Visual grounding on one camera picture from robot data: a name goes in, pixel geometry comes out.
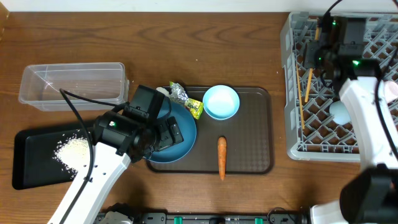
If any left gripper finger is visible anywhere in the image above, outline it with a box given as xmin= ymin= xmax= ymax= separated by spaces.
xmin=157 ymin=121 xmax=174 ymax=151
xmin=169 ymin=117 xmax=184 ymax=144

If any dark blue bowl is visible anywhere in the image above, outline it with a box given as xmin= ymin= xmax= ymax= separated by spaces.
xmin=145 ymin=102 xmax=197 ymax=163

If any wooden chopstick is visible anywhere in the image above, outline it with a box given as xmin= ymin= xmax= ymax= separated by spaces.
xmin=305 ymin=27 xmax=321 ymax=103
xmin=295 ymin=63 xmax=305 ymax=130

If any light blue bowl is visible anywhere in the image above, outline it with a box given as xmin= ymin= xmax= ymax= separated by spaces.
xmin=203 ymin=85 xmax=240 ymax=121

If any light blue cup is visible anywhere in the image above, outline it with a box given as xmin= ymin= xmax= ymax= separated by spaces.
xmin=329 ymin=101 xmax=351 ymax=125

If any pink cup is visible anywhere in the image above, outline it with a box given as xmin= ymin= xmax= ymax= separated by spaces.
xmin=384 ymin=81 xmax=398 ymax=103

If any pile of white rice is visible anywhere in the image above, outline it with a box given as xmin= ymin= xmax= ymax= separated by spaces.
xmin=52 ymin=134 xmax=89 ymax=178

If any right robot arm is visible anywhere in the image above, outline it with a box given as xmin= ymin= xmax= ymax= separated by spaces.
xmin=304 ymin=14 xmax=397 ymax=223

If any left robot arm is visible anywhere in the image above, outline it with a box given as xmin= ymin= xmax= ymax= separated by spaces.
xmin=49 ymin=103 xmax=184 ymax=223

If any grey dishwasher rack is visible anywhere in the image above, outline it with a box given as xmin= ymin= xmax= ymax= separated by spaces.
xmin=280 ymin=12 xmax=397 ymax=162

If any yellow green snack wrapper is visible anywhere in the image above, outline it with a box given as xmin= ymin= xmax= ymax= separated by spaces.
xmin=184 ymin=98 xmax=204 ymax=119

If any crumpled white tissue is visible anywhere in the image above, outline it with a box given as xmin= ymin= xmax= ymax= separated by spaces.
xmin=156 ymin=87 xmax=170 ymax=97

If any orange carrot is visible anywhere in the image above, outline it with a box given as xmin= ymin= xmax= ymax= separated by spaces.
xmin=218 ymin=136 xmax=227 ymax=180

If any brown serving tray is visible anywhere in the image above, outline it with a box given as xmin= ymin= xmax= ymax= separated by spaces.
xmin=146 ymin=87 xmax=274 ymax=174

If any clear plastic bin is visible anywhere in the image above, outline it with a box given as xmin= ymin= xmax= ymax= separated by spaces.
xmin=19 ymin=62 xmax=129 ymax=111

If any black tray bin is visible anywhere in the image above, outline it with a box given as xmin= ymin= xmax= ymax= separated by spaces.
xmin=12 ymin=123 xmax=85 ymax=190

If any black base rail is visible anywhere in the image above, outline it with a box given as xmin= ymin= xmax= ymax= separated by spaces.
xmin=93 ymin=203 xmax=312 ymax=224

